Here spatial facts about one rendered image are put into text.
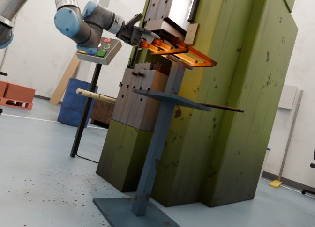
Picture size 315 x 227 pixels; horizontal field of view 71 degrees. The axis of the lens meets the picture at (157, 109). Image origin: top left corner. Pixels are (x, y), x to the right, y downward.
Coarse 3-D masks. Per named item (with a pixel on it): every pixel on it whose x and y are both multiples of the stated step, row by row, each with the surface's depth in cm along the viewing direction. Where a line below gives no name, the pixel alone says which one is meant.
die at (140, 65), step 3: (141, 63) 183; (144, 63) 180; (147, 63) 178; (150, 63) 175; (135, 66) 188; (138, 66) 185; (141, 66) 182; (144, 66) 179; (147, 66) 177; (150, 69) 176
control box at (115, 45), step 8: (104, 40) 212; (112, 40) 210; (104, 48) 205; (112, 48) 203; (120, 48) 214; (80, 56) 208; (88, 56) 203; (96, 56) 199; (104, 56) 198; (112, 56) 205; (104, 64) 202
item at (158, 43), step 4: (156, 40) 119; (160, 40) 119; (156, 44) 119; (160, 44) 119; (164, 44) 121; (164, 48) 123; (168, 48) 123; (180, 56) 129; (184, 56) 131; (188, 60) 133; (192, 60) 135
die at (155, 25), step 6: (162, 18) 177; (150, 24) 186; (156, 24) 181; (162, 24) 176; (168, 24) 181; (150, 30) 184; (156, 30) 181; (168, 30) 182; (174, 30) 187; (180, 36) 193
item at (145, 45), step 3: (141, 42) 126; (138, 45) 128; (141, 45) 126; (144, 45) 128; (147, 45) 128; (150, 45) 130; (144, 48) 131; (150, 48) 130; (153, 48) 131; (156, 48) 132
